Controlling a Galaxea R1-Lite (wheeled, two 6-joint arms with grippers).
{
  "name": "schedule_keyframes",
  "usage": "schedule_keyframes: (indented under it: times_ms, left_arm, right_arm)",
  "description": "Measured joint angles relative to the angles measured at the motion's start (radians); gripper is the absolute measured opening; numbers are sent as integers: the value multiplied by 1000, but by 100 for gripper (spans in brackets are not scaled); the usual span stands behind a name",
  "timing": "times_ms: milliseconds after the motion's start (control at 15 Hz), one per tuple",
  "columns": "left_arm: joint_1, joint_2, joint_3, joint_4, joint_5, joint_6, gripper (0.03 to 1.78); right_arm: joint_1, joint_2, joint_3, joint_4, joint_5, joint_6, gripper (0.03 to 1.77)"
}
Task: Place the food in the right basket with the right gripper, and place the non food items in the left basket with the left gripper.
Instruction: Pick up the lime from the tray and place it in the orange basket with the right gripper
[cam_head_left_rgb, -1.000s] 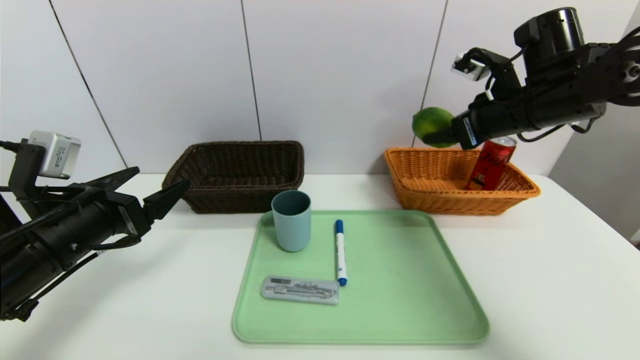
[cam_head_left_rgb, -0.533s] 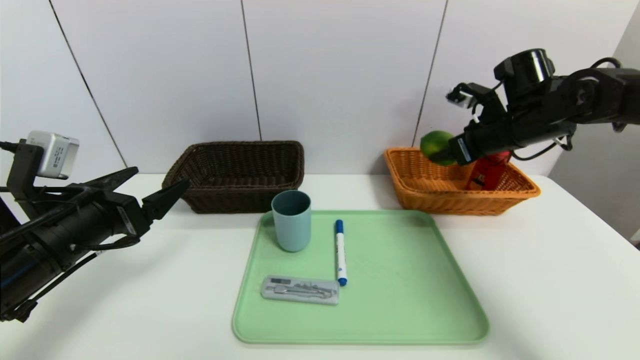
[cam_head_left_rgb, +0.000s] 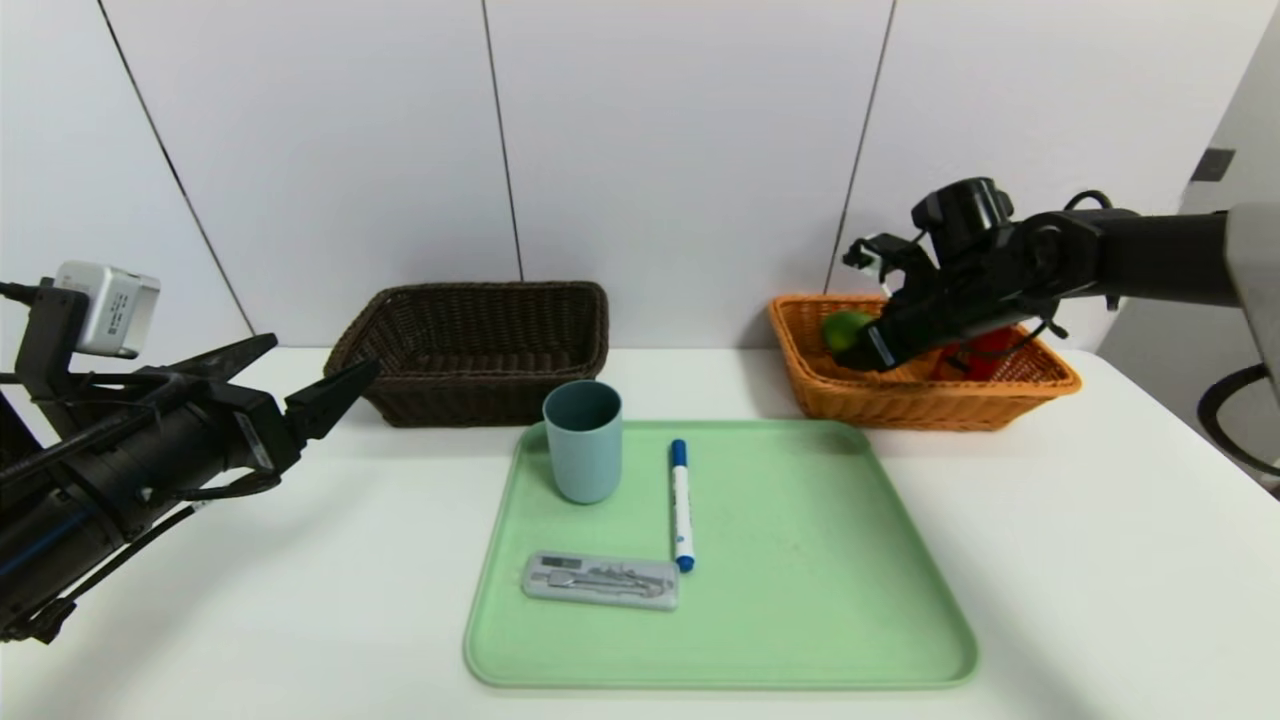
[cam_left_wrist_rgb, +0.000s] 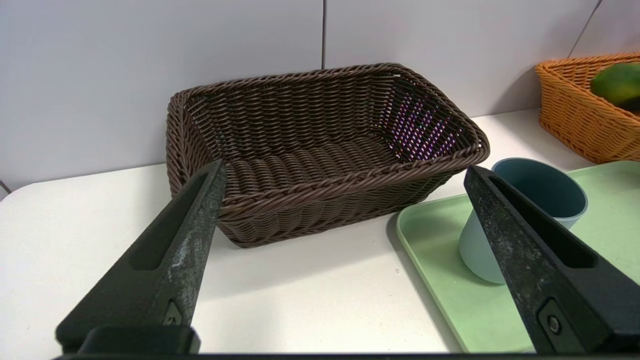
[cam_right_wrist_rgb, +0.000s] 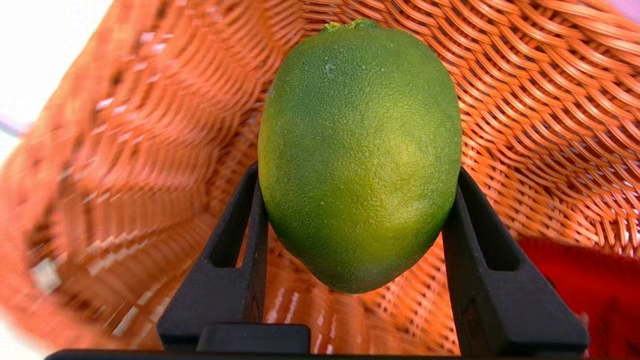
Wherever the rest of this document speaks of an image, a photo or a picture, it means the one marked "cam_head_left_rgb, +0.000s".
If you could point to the clear plastic compass case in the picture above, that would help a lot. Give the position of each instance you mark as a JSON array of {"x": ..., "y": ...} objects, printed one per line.
[{"x": 640, "y": 595}]

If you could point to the left black camera bracket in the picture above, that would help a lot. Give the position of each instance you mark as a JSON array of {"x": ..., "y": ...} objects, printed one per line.
[{"x": 45, "y": 340}]

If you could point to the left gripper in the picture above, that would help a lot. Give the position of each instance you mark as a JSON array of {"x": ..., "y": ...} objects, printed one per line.
[{"x": 262, "y": 432}]

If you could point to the blue-grey plastic cup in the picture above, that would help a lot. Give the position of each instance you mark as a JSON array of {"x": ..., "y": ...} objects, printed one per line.
[{"x": 585, "y": 460}]

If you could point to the right black camera bracket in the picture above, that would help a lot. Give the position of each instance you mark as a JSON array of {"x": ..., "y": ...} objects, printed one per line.
[{"x": 860, "y": 250}]

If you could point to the black camera bracket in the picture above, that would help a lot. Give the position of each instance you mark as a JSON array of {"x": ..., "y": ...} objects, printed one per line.
[
  {"x": 860, "y": 250},
  {"x": 45, "y": 340}
]

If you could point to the green lime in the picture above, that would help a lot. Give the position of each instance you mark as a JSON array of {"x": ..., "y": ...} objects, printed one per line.
[{"x": 845, "y": 328}]

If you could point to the red soda can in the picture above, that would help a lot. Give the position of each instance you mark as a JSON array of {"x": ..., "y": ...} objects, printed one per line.
[{"x": 985, "y": 350}]

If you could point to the dark wall fixture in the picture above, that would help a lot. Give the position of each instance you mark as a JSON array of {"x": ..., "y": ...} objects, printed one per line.
[{"x": 1212, "y": 165}]

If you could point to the orange wicker basket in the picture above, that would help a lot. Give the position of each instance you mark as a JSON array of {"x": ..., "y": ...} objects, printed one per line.
[{"x": 900, "y": 405}]

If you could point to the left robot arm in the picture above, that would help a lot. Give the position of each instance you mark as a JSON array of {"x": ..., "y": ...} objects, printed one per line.
[{"x": 70, "y": 510}]

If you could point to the dark brown wicker basket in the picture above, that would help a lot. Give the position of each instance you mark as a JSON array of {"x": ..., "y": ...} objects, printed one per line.
[{"x": 470, "y": 400}]

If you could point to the light green plastic tray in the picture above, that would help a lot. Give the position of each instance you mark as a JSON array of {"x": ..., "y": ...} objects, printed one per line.
[{"x": 760, "y": 600}]

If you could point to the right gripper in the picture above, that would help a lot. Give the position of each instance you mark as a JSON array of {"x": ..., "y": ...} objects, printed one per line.
[{"x": 880, "y": 347}]

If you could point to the white marker with blue cap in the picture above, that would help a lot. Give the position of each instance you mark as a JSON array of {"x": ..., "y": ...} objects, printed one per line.
[{"x": 682, "y": 510}]

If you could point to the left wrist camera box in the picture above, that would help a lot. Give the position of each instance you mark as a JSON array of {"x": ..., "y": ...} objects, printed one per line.
[{"x": 110, "y": 310}]

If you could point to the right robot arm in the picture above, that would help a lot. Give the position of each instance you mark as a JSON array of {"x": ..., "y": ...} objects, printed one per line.
[{"x": 1150, "y": 255}]

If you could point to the silver drawing compass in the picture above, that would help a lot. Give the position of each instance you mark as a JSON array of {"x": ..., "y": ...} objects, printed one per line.
[{"x": 600, "y": 578}]

